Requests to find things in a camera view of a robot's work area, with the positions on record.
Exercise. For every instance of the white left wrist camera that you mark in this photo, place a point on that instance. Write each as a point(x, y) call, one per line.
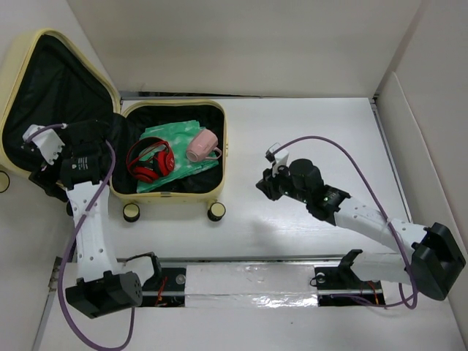
point(46, 139)

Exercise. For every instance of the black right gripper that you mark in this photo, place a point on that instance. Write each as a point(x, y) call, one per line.
point(268, 183)

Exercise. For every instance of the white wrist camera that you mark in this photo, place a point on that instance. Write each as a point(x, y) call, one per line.
point(46, 139)
point(277, 156)

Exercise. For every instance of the red black headphones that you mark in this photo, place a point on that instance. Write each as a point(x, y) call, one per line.
point(150, 159)

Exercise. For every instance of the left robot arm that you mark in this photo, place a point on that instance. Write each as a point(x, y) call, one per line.
point(88, 195)

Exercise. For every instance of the metal table rail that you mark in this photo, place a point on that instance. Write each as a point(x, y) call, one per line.
point(237, 259)

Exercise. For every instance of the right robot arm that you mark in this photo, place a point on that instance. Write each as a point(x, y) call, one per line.
point(427, 257)

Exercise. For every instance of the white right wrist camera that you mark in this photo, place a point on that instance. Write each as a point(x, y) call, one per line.
point(277, 156)

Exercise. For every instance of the yellow suitcase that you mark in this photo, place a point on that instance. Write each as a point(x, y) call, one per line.
point(46, 80)

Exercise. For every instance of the pink mug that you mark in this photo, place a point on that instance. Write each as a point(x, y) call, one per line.
point(203, 146)

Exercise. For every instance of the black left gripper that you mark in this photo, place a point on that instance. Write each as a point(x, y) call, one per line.
point(68, 144)

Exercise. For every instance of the green white tie-dye cloth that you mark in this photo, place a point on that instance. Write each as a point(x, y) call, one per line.
point(179, 135)

